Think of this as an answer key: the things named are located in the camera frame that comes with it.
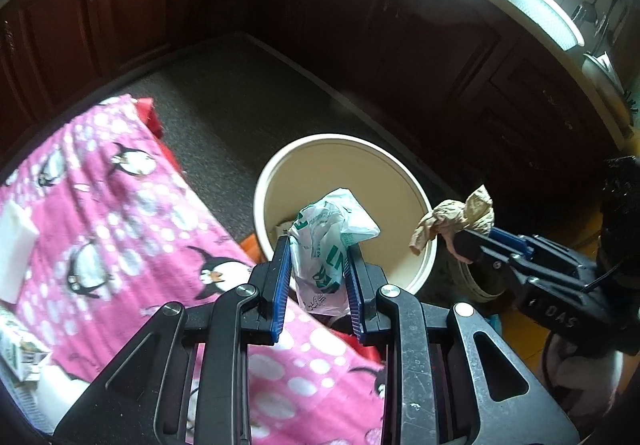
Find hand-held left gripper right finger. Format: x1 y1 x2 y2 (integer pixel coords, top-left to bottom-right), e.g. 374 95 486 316
344 242 581 445

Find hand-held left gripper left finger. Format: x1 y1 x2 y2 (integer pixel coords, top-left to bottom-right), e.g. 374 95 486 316
52 235 294 445

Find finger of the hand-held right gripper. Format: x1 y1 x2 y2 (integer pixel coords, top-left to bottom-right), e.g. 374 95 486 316
454 229 547 297
489 226 596 278

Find brown paper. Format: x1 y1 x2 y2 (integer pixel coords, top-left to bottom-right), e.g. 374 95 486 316
409 185 496 257

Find white green printed plastic bag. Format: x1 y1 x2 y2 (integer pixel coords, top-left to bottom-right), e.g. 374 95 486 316
288 188 381 317

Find beige round plastic bucket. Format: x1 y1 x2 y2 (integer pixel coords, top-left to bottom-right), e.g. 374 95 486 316
253 134 439 295

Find white foam block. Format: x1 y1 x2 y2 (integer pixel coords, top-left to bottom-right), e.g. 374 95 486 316
0 199 39 303

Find white green medicine box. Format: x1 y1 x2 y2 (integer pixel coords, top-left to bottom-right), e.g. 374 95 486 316
0 309 52 383

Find pale round container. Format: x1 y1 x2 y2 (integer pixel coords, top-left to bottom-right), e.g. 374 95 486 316
450 247 513 304

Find pale cloth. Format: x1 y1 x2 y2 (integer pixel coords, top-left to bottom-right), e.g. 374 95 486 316
545 337 628 418

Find pink penguin printed blanket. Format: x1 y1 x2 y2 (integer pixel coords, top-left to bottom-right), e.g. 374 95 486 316
0 95 388 445

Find red cloth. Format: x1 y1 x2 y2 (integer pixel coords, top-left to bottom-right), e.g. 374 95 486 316
136 97 166 138

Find large white basin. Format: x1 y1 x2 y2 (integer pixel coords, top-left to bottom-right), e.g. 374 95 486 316
509 0 585 52

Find hanging kitchen utensils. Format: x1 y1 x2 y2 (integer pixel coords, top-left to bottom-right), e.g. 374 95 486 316
570 0 632 43

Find dark wooden kitchen cabinets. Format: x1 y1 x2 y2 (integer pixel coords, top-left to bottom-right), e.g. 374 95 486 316
0 0 626 236

